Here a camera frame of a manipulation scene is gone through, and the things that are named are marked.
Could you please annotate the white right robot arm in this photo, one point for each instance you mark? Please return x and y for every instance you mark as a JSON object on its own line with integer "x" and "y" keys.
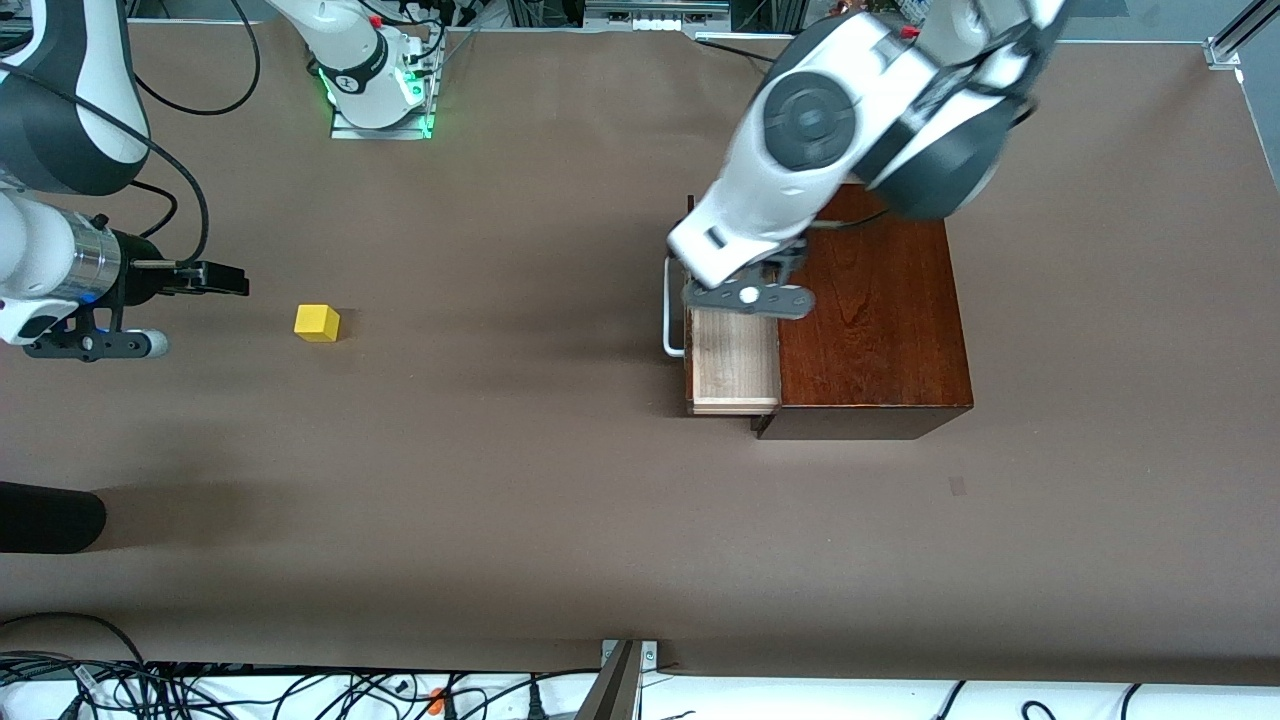
{"x": 60, "y": 100}

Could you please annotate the dark brown wooden cabinet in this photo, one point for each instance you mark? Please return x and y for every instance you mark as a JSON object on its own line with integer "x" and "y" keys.
{"x": 880, "y": 340}

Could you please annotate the orange plug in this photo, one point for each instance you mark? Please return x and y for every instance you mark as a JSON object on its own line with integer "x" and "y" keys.
{"x": 437, "y": 702}

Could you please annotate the aluminium profile post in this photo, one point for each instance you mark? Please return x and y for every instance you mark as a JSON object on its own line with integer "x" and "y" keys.
{"x": 615, "y": 690}

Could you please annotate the black ribbed cylinder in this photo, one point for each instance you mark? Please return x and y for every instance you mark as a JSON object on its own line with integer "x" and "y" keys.
{"x": 50, "y": 518}

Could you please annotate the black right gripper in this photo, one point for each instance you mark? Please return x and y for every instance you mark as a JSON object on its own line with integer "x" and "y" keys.
{"x": 140, "y": 272}

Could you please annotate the white power strip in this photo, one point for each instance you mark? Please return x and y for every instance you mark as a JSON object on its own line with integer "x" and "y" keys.
{"x": 655, "y": 20}

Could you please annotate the yellow cube block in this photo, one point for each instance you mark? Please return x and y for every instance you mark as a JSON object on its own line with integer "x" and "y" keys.
{"x": 316, "y": 326}

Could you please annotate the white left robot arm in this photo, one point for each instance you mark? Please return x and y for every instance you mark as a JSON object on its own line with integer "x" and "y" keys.
{"x": 790, "y": 190}

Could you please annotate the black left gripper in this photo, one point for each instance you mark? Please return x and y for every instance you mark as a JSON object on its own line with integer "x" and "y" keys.
{"x": 767, "y": 271}

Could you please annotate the black power plug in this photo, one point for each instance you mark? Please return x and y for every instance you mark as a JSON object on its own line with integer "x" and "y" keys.
{"x": 535, "y": 705}

